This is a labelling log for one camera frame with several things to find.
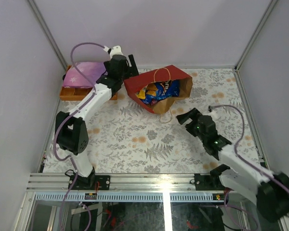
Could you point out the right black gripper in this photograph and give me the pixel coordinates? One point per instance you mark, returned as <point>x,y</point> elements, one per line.
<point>193,114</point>

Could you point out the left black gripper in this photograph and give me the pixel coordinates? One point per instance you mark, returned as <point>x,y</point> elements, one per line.
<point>131,66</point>

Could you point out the yellow snack packet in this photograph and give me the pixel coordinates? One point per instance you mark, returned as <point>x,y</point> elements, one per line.
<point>149,90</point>

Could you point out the red paper bag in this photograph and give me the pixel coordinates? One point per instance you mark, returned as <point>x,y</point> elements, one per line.
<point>134,84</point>

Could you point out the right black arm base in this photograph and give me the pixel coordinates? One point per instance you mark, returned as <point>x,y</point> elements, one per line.
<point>205,182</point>

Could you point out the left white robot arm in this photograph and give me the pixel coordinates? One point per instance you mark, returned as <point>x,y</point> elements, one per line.
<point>71,136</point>

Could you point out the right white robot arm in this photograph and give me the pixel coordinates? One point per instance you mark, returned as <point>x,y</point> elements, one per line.
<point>267,190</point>

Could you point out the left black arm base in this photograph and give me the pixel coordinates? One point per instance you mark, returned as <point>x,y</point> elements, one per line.
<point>92,183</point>

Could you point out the blue Doritos chip bag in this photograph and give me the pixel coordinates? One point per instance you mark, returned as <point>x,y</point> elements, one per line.
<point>165,89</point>

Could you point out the purple star cloth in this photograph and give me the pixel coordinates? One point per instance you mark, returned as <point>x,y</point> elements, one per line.
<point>92,70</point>

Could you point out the wooden compartment tray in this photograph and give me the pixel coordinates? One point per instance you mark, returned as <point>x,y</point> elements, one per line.
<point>73,94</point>

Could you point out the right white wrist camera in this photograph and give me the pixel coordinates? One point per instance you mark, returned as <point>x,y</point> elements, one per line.
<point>212,113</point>

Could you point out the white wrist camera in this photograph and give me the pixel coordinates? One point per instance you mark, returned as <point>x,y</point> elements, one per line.
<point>116,50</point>
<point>212,113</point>

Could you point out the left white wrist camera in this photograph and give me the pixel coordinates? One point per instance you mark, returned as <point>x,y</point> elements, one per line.
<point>116,50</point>

